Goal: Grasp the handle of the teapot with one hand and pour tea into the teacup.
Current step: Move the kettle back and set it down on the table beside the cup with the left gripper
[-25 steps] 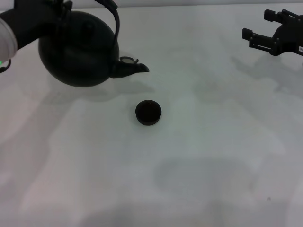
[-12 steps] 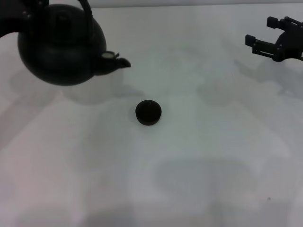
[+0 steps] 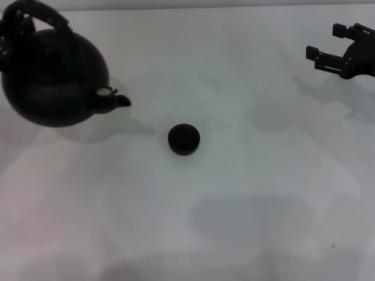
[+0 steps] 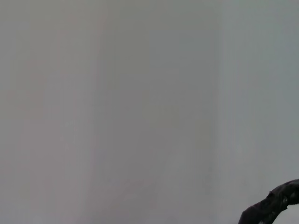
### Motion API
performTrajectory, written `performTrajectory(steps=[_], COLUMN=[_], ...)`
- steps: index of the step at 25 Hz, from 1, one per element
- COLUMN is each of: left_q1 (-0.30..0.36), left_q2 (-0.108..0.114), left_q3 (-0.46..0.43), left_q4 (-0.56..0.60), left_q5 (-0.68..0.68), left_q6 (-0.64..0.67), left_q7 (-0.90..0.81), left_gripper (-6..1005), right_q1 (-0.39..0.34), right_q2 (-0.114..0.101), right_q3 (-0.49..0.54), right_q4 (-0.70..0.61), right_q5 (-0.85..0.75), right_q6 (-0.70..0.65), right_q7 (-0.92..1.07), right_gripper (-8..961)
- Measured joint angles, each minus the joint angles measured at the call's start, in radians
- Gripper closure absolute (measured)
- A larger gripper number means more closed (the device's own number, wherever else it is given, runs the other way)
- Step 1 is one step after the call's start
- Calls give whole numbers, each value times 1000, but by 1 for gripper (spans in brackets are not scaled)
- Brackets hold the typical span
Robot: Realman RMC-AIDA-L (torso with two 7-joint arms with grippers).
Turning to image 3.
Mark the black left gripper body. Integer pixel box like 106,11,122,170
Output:
0,37,14,74

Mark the black round teapot with handle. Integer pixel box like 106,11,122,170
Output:
0,0,132,128

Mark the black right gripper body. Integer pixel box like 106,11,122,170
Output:
339,31,375,80

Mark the small black teacup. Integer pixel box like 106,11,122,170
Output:
167,123,201,156

